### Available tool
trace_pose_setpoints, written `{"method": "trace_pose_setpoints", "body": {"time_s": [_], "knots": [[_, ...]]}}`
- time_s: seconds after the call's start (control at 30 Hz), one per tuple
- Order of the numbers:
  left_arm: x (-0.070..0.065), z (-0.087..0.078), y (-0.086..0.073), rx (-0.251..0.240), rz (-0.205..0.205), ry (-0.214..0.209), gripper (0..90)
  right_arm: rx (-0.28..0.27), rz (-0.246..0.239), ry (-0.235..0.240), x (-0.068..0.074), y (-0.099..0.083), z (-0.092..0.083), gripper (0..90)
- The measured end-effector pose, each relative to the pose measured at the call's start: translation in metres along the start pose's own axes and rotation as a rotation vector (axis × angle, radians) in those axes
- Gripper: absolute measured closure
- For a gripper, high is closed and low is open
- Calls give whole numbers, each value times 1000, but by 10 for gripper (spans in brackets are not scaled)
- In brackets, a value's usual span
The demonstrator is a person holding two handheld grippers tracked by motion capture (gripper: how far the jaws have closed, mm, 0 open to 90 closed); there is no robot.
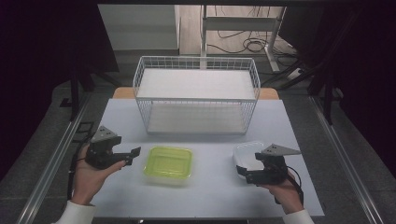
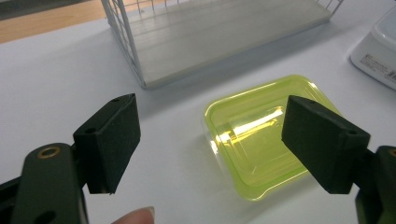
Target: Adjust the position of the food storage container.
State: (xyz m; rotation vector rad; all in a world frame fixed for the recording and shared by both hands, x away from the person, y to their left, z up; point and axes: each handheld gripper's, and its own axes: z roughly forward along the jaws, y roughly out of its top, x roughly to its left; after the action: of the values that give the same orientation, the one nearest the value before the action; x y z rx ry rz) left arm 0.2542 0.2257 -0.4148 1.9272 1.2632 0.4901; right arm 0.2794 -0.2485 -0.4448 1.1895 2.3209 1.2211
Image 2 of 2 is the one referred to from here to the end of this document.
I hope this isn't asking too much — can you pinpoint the white plastic container with lid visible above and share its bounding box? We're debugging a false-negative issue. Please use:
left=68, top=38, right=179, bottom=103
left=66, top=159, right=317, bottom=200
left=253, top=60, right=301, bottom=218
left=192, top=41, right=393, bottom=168
left=349, top=5, right=396, bottom=91

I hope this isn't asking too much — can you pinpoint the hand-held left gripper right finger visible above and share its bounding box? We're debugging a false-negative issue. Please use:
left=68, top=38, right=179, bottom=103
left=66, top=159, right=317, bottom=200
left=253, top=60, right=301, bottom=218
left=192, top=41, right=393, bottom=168
left=280, top=94, right=372, bottom=195

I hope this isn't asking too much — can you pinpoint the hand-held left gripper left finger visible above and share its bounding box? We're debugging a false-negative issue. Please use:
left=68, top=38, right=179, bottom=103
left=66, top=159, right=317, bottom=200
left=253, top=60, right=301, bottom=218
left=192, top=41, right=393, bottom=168
left=72, top=92, right=142, bottom=196

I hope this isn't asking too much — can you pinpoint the yellow-green translucent plastic container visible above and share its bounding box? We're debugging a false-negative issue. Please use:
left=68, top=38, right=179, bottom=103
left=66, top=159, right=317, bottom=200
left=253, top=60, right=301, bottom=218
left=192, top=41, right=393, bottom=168
left=203, top=74, right=342, bottom=202

